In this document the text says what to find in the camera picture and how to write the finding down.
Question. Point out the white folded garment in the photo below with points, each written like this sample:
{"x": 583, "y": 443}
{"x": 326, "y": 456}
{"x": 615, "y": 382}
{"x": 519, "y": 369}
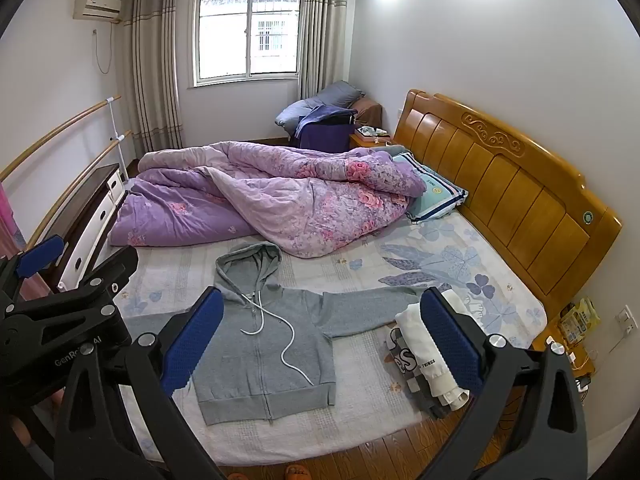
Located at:
{"x": 415, "y": 325}

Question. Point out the window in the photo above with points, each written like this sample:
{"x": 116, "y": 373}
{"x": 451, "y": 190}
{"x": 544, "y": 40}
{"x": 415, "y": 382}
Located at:
{"x": 247, "y": 35}

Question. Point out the white barre post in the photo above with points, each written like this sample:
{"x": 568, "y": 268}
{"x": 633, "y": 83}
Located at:
{"x": 114, "y": 125}

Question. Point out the wooden barre rail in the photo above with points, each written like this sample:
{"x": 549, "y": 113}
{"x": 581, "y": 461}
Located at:
{"x": 85, "y": 172}
{"x": 55, "y": 132}

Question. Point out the pink cloth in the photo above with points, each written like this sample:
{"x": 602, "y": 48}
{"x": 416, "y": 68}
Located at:
{"x": 10, "y": 230}

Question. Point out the grey zip hoodie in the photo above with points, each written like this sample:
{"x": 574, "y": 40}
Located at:
{"x": 280, "y": 340}

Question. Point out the pile of bedding on chair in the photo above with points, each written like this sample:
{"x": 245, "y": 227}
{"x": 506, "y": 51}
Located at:
{"x": 330, "y": 94}

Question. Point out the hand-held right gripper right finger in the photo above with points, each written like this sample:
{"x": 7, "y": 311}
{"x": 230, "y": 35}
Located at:
{"x": 450, "y": 345}

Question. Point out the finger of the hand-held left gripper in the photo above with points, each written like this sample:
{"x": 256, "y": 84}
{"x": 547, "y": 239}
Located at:
{"x": 112, "y": 272}
{"x": 42, "y": 255}

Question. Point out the small patterned box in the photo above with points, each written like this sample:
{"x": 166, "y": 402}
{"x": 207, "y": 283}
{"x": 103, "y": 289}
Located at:
{"x": 372, "y": 131}

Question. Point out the folded grey lettered garment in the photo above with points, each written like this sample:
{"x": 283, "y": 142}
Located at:
{"x": 400, "y": 360}

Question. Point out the wooden headboard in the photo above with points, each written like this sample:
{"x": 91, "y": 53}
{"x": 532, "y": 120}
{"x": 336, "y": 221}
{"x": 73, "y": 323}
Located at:
{"x": 500, "y": 180}

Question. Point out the dark purple blanket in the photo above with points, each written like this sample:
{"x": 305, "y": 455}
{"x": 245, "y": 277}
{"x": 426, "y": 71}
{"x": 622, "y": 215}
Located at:
{"x": 320, "y": 137}

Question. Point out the white air conditioner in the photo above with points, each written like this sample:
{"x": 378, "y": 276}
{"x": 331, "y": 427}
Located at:
{"x": 97, "y": 6}

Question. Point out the striped teal pillow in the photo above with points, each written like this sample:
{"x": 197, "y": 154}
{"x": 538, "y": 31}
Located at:
{"x": 435, "y": 192}

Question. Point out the brown cushion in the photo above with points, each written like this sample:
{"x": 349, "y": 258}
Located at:
{"x": 367, "y": 110}

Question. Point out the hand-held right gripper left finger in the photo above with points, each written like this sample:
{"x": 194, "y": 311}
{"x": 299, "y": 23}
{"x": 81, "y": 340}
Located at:
{"x": 197, "y": 340}

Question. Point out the white wall socket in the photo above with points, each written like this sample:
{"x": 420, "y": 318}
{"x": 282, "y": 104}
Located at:
{"x": 626, "y": 320}

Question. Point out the wooden nightstand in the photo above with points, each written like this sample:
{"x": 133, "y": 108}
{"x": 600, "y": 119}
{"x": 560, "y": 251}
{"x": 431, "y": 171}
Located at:
{"x": 357, "y": 141}
{"x": 587, "y": 366}

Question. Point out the dark topped white dresser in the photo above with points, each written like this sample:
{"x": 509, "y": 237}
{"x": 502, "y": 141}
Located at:
{"x": 82, "y": 205}

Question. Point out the striped grey curtain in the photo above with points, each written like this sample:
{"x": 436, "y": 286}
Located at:
{"x": 320, "y": 35}
{"x": 150, "y": 70}

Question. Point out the floral bed sheet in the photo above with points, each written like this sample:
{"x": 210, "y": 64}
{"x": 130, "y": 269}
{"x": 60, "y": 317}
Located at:
{"x": 360, "y": 280}

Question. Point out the yellow bag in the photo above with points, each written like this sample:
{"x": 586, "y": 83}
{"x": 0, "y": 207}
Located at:
{"x": 580, "y": 320}

